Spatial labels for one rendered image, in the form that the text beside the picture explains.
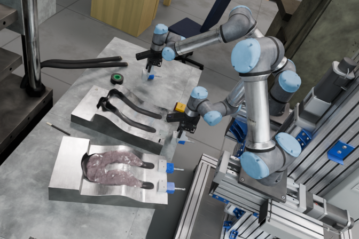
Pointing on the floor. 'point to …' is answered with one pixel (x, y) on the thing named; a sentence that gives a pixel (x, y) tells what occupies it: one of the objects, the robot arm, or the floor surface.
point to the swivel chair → (185, 28)
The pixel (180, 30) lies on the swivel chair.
